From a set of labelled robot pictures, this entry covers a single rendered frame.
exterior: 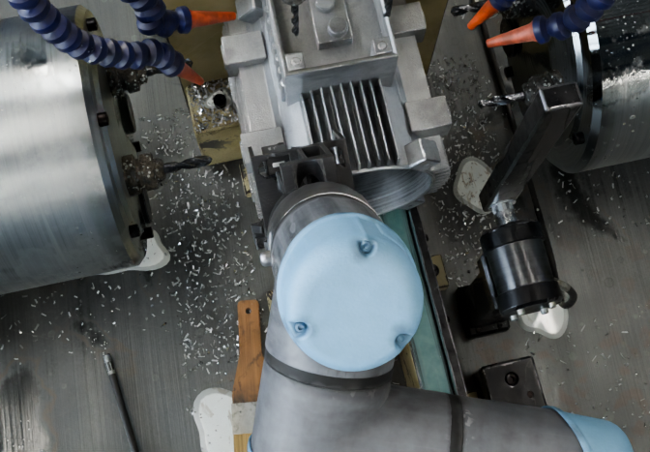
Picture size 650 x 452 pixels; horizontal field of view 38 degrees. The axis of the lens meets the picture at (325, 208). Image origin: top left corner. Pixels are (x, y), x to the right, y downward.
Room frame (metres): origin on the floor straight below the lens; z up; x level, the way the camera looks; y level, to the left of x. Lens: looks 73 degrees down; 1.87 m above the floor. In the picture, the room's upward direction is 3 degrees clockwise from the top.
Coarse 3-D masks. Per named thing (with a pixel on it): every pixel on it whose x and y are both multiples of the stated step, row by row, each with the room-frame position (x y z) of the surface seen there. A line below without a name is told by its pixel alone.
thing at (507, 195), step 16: (544, 96) 0.29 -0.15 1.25; (560, 96) 0.29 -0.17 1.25; (576, 96) 0.29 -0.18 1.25; (528, 112) 0.29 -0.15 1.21; (544, 112) 0.27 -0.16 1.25; (560, 112) 0.28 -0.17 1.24; (576, 112) 0.28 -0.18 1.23; (528, 128) 0.28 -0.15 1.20; (544, 128) 0.27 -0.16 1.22; (560, 128) 0.28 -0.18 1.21; (512, 144) 0.29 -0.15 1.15; (528, 144) 0.27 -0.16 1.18; (544, 144) 0.28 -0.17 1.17; (512, 160) 0.28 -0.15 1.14; (528, 160) 0.28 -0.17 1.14; (496, 176) 0.28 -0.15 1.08; (512, 176) 0.27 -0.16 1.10; (528, 176) 0.28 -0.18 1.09; (496, 192) 0.27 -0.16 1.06; (512, 192) 0.28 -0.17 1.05; (512, 208) 0.27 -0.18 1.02
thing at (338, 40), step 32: (320, 0) 0.42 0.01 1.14; (352, 0) 0.43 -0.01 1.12; (384, 0) 0.42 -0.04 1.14; (288, 32) 0.40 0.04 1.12; (320, 32) 0.39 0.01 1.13; (352, 32) 0.40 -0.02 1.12; (384, 32) 0.39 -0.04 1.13; (288, 64) 0.35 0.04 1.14; (320, 64) 0.37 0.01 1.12; (352, 64) 0.35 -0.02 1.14; (384, 64) 0.36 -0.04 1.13; (288, 96) 0.34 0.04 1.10
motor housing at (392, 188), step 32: (224, 32) 0.43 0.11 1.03; (256, 64) 0.39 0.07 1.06; (416, 64) 0.40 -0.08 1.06; (256, 96) 0.35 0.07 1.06; (320, 96) 0.34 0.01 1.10; (352, 96) 0.34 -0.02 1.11; (384, 96) 0.34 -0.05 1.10; (416, 96) 0.36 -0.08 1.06; (256, 128) 0.32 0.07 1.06; (288, 128) 0.32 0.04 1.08; (320, 128) 0.31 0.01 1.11; (352, 128) 0.31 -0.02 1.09; (384, 128) 0.32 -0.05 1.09; (352, 160) 0.28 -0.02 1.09; (384, 160) 0.29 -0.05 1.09; (256, 192) 0.27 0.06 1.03; (384, 192) 0.30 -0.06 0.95; (416, 192) 0.30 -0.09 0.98
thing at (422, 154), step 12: (240, 0) 0.44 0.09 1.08; (252, 0) 0.44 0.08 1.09; (240, 12) 0.43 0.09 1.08; (252, 12) 0.43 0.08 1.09; (408, 144) 0.31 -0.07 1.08; (420, 144) 0.30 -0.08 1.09; (432, 144) 0.31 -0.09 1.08; (408, 156) 0.30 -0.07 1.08; (420, 156) 0.29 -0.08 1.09; (432, 156) 0.30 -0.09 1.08; (420, 168) 0.29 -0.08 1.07; (408, 204) 0.29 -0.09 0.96
